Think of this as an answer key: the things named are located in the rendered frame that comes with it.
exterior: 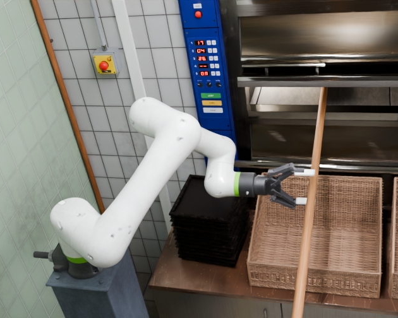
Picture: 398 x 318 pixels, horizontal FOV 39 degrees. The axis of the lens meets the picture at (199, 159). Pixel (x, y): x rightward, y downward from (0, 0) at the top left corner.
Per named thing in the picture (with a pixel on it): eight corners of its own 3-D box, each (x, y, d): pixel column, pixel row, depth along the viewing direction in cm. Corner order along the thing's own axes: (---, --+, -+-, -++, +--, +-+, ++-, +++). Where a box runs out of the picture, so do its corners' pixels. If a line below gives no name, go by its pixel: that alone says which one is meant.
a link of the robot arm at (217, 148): (156, 144, 192) (182, 142, 185) (160, 113, 195) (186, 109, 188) (216, 169, 220) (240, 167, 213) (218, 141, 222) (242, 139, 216)
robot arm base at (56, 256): (29, 274, 185) (23, 262, 182) (48, 241, 196) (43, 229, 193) (100, 281, 178) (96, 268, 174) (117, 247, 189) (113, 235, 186)
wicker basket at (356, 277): (264, 212, 284) (260, 170, 267) (381, 220, 268) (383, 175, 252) (247, 287, 247) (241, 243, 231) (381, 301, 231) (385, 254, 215)
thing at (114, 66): (103, 67, 255) (97, 47, 249) (123, 67, 253) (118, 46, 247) (96, 74, 250) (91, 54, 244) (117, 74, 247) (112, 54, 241)
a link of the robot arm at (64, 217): (83, 274, 173) (66, 230, 162) (57, 252, 183) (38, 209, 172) (116, 250, 180) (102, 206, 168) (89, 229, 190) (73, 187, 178)
